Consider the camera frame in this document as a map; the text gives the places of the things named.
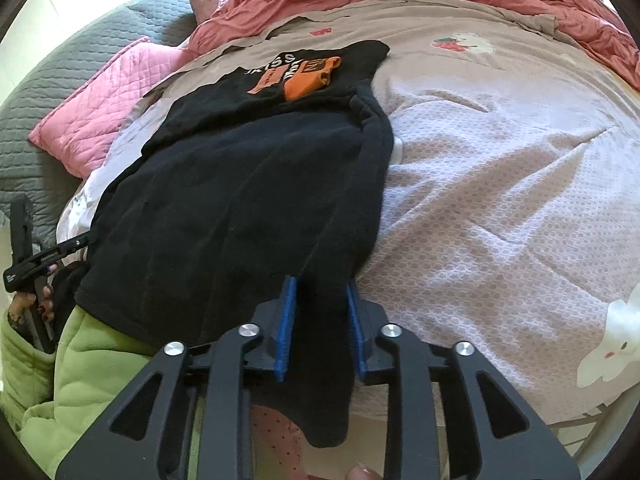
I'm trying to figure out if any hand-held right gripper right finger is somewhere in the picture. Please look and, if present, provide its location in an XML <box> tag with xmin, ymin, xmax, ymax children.
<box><xmin>346</xmin><ymin>280</ymin><xmax>581</xmax><ymax>480</ymax></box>

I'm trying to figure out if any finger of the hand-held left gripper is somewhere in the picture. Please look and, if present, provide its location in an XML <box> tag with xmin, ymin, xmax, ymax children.
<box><xmin>37</xmin><ymin>234</ymin><xmax>96</xmax><ymax>267</ymax></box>

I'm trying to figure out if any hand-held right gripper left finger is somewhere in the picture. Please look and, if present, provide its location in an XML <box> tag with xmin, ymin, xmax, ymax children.
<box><xmin>55</xmin><ymin>275</ymin><xmax>301</xmax><ymax>480</ymax></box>

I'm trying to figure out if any black sweater with orange cuffs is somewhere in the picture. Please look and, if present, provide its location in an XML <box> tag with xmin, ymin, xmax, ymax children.
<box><xmin>74</xmin><ymin>40</ymin><xmax>392</xmax><ymax>450</ymax></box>

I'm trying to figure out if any person's left hand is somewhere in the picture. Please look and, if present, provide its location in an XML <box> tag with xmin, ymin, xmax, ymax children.
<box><xmin>7</xmin><ymin>284</ymin><xmax>57</xmax><ymax>332</ymax></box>

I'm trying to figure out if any pink dotted cloth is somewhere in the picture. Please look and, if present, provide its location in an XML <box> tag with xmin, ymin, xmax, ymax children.
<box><xmin>250</xmin><ymin>405</ymin><xmax>311</xmax><ymax>480</ymax></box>

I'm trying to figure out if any green fleece jacket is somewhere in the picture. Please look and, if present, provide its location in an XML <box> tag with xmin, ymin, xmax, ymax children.
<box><xmin>20</xmin><ymin>305</ymin><xmax>211</xmax><ymax>480</ymax></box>

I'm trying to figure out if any pink quilted pillow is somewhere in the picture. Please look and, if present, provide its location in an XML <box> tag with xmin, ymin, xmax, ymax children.
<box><xmin>27</xmin><ymin>36</ymin><xmax>193</xmax><ymax>178</ymax></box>

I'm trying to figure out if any grey quilted bedspread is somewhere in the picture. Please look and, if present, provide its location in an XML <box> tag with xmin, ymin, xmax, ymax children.
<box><xmin>0</xmin><ymin>0</ymin><xmax>236</xmax><ymax>281</ymax></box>

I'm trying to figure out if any mauve printed bed cover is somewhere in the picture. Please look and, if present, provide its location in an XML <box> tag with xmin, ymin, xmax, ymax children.
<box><xmin>55</xmin><ymin>0</ymin><xmax>640</xmax><ymax>441</ymax></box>

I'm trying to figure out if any dusty pink pillow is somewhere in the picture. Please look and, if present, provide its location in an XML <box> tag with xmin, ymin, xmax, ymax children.
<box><xmin>192</xmin><ymin>0</ymin><xmax>236</xmax><ymax>23</ymax></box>

